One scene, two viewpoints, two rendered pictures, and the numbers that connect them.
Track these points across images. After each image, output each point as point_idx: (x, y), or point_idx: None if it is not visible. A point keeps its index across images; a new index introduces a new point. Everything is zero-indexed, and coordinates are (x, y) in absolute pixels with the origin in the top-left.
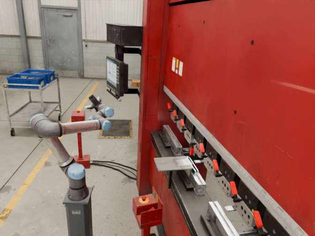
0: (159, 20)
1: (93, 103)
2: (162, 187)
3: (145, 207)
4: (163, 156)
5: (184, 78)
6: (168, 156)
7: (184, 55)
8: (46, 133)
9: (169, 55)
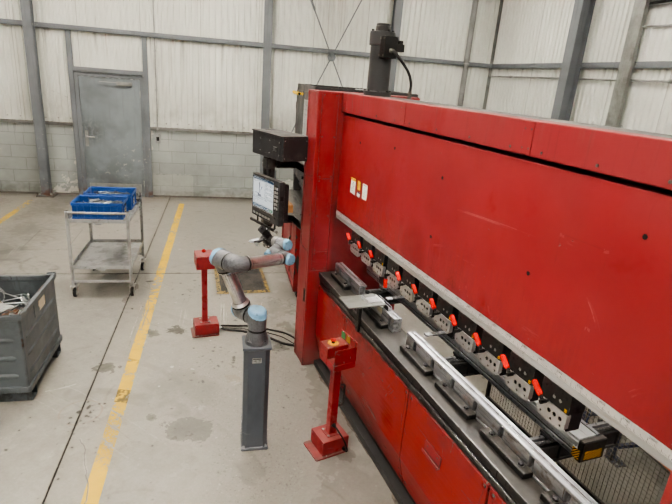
0: (331, 131)
1: (265, 235)
2: None
3: (336, 349)
4: None
5: (370, 204)
6: None
7: (369, 177)
8: (236, 267)
9: (346, 174)
